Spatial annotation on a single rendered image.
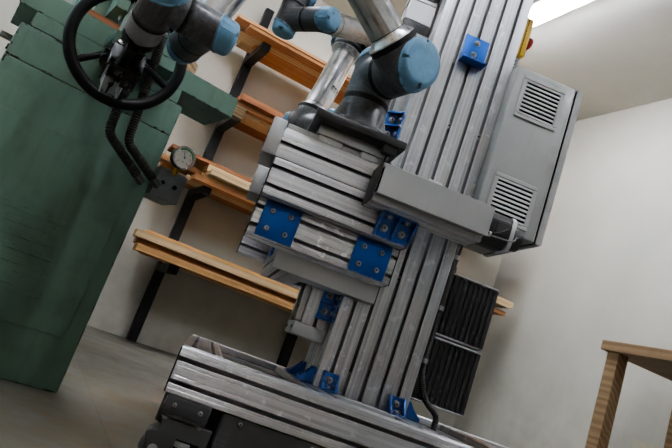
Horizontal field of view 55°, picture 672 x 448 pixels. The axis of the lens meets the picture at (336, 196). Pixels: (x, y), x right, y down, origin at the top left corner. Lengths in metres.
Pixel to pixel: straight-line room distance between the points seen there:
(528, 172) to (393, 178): 0.54
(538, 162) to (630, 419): 2.59
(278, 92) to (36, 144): 3.06
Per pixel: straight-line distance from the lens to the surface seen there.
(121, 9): 1.97
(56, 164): 1.73
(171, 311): 4.31
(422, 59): 1.49
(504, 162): 1.80
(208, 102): 1.86
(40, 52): 1.77
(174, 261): 3.79
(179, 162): 1.75
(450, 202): 1.43
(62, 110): 1.75
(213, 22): 1.30
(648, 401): 4.18
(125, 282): 4.25
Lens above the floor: 0.30
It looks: 14 degrees up
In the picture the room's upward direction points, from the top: 20 degrees clockwise
